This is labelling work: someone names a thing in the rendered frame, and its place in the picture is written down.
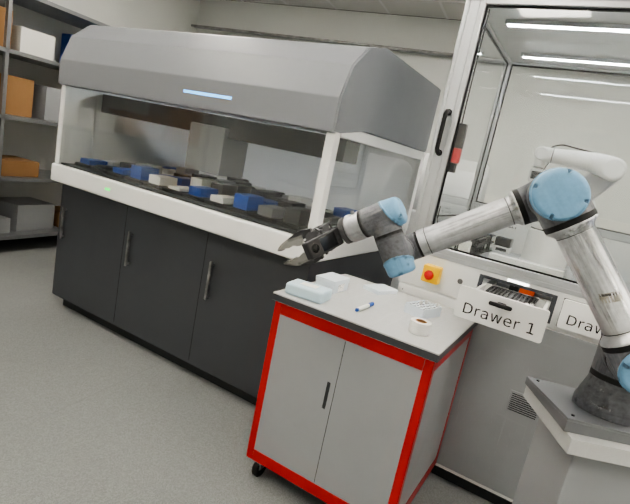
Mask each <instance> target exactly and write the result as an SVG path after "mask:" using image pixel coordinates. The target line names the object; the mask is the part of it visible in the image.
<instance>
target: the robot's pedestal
mask: <svg viewBox="0 0 630 504"><path fill-rule="evenodd" d="M523 396H524V398H525V399H526V400H527V402H528V403H529V404H530V406H531V407H532V408H533V410H534V411H535V412H536V414H537V415H538V416H539V420H538V424H537V427H536V430H535V433H534V436H533V439H532V442H531V446H530V449H529V452H528V455H527V458H526V461H525V464H524V468H523V471H522V474H521V477H520V480H519V483H518V486H517V490H516V493H515V496H514V499H513V502H512V504H630V445H626V444H621V443H617V442H612V441H607V440H602V439H598V438H593V437H588V436H584V435H579V434H574V433H569V432H565V431H563V430H562V429H561V427H560V426H559V425H558V424H557V422H556V421H555V420H554V419H553V417H552V416H551V415H550V414H549V412H548V411H547V410H546V409H545V407H544V406H543V405H542V404H541V403H540V401H539V400H538V399H537V398H536V396H535V395H534V394H533V393H532V391H531V390H530V389H529V388H528V386H527V385H526V388H525V391H524V395H523Z"/></svg>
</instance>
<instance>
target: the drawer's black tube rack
mask: <svg viewBox="0 0 630 504"><path fill-rule="evenodd" d="M485 291H486V292H489V293H492V294H496V295H499V296H502V297H506V298H509V299H512V300H516V301H519V302H522V303H528V304H529V305H530V303H532V304H534V306H535V307H537V306H536V304H537V302H538V301H539V299H538V298H534V297H531V296H527V295H524V294H521V293H517V292H514V291H510V290H507V289H504V288H500V287H497V286H493V285H492V286H491V287H489V288H488V289H486V290H485Z"/></svg>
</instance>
